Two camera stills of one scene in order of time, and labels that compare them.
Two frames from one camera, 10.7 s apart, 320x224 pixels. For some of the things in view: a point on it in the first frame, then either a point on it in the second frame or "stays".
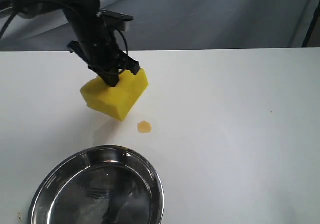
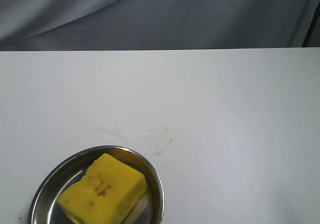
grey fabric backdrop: (184, 16) stays
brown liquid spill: (144, 127) → (158, 138)
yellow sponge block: (117, 101) → (109, 190)
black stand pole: (317, 14) stays
